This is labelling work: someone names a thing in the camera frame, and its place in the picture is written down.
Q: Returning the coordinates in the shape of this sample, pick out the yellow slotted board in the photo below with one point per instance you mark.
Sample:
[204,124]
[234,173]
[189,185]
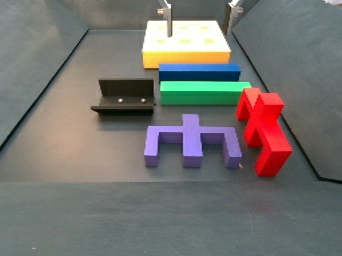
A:
[197,43]

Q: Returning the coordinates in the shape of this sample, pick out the purple comb-shaped block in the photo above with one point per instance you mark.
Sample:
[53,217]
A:
[192,135]

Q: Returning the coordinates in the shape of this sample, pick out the green rectangular block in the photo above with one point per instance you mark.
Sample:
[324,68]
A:
[201,92]

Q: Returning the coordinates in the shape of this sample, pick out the black angle bracket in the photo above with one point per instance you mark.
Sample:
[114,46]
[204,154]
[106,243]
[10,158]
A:
[126,95]

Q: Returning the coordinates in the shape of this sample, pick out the red cross-shaped block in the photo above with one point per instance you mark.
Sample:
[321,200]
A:
[260,109]

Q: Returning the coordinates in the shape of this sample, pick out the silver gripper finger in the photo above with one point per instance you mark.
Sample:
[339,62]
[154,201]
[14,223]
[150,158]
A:
[166,12]
[236,10]

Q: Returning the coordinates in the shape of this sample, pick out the blue rectangular block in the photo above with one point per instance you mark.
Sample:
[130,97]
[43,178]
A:
[200,72]

